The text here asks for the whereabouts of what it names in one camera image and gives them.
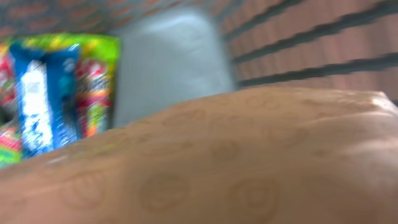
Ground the blue snack bar wrapper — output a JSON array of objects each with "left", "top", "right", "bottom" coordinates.
[{"left": 9, "top": 42, "right": 81, "bottom": 159}]

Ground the green Haribo candy bag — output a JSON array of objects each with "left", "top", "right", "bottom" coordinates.
[{"left": 1, "top": 34, "right": 120, "bottom": 167}]

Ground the beige brown snack bag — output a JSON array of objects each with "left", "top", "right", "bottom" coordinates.
[{"left": 1, "top": 87, "right": 397, "bottom": 224}]

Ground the grey plastic mesh basket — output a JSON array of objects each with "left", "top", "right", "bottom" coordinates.
[{"left": 1, "top": 0, "right": 397, "bottom": 127}]

